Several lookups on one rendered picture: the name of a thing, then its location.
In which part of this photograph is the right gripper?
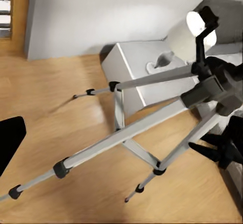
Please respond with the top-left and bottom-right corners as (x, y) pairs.
(189, 127), (243, 170)

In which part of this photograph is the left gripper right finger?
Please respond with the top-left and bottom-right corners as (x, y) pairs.
(227, 115), (243, 155)

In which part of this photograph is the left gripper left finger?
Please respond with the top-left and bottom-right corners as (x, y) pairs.
(0, 116), (26, 177)

